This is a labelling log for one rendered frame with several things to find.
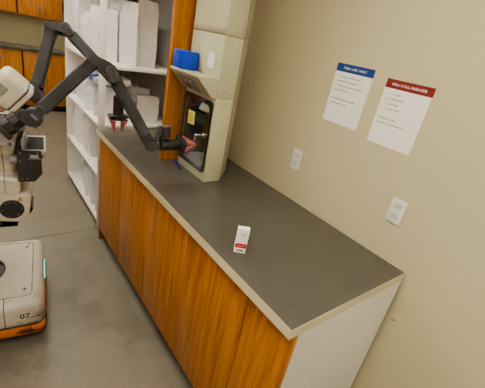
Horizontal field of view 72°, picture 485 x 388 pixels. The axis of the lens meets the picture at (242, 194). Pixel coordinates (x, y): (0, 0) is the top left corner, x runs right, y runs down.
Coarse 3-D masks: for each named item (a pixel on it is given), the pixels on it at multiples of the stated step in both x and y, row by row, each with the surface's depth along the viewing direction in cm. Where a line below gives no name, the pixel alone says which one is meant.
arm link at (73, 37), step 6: (60, 24) 173; (66, 24) 174; (66, 30) 174; (72, 30) 175; (72, 36) 177; (78, 36) 178; (72, 42) 178; (78, 42) 179; (84, 42) 180; (78, 48) 180; (84, 48) 180; (90, 48) 181; (84, 54) 180; (102, 72) 184; (108, 78) 184
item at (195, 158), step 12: (192, 96) 188; (192, 108) 189; (204, 108) 180; (204, 120) 181; (192, 132) 192; (204, 132) 182; (204, 144) 183; (180, 156) 207; (192, 156) 195; (204, 156) 185
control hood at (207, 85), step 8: (176, 72) 182; (184, 72) 172; (192, 72) 170; (200, 72) 177; (200, 80) 163; (208, 80) 165; (216, 80) 168; (200, 88) 171; (208, 88) 167; (216, 88) 170; (208, 96) 173
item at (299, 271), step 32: (128, 160) 199; (160, 160) 209; (160, 192) 169; (192, 192) 176; (224, 192) 184; (256, 192) 193; (192, 224) 148; (224, 224) 153; (256, 224) 159; (288, 224) 165; (320, 224) 172; (224, 256) 130; (256, 256) 134; (288, 256) 139; (320, 256) 144; (352, 256) 149; (256, 288) 117; (288, 288) 120; (320, 288) 124; (352, 288) 128; (384, 288) 137; (288, 320) 106; (320, 320) 112
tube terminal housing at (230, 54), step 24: (192, 48) 185; (216, 48) 167; (240, 48) 168; (216, 72) 169; (240, 72) 182; (216, 96) 172; (216, 120) 178; (216, 144) 185; (192, 168) 199; (216, 168) 193
